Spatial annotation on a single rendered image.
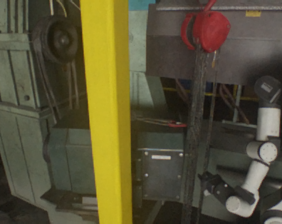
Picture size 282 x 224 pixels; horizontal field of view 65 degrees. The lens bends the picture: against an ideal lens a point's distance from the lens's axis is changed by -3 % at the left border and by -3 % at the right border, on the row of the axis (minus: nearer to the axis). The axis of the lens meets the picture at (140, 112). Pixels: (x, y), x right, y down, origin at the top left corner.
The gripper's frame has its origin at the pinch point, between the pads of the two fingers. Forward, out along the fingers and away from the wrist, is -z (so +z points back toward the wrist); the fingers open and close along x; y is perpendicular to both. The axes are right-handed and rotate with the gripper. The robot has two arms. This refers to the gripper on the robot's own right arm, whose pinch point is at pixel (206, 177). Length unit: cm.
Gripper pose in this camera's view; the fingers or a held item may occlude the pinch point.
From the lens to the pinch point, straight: 123.4
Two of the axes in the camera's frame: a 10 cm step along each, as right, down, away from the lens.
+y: 0.0, -9.3, -3.6
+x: 9.2, -1.4, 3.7
